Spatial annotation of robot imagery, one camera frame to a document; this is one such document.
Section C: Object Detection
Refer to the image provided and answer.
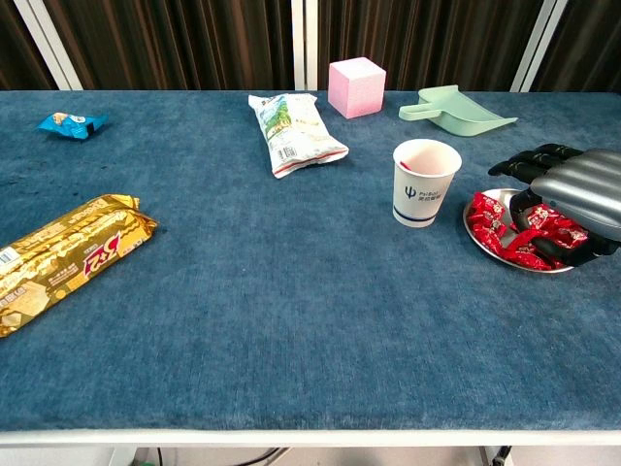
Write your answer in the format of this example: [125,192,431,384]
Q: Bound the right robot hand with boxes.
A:
[487,143,621,269]

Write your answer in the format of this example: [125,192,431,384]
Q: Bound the silver metal plate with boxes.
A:
[462,187,577,275]

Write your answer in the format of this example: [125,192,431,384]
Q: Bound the white paper cup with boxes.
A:
[392,138,464,229]

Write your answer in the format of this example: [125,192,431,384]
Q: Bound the green plastic dustpan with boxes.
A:
[398,84,519,139]

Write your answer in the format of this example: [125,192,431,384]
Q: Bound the dark pleated curtain panel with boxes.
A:
[42,0,295,91]
[0,0,55,91]
[317,0,547,92]
[531,0,621,93]

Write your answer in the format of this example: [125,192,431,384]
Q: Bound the pink foam cube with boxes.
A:
[327,56,388,120]

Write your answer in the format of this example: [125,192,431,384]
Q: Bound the white snack bag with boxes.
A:
[247,92,350,180]

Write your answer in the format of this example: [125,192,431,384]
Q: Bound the blue felt table cover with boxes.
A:
[0,89,621,432]

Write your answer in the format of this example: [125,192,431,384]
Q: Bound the blue snack packet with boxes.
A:
[36,112,110,142]

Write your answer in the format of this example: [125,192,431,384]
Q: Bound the gold biscuit pack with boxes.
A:
[0,193,160,340]

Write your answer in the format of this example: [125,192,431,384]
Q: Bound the white frame post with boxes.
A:
[290,0,319,91]
[508,0,569,93]
[13,0,83,91]

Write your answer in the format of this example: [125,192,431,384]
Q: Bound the white table frame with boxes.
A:
[0,428,621,466]

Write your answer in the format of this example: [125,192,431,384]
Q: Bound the black floor cable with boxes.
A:
[237,447,290,466]

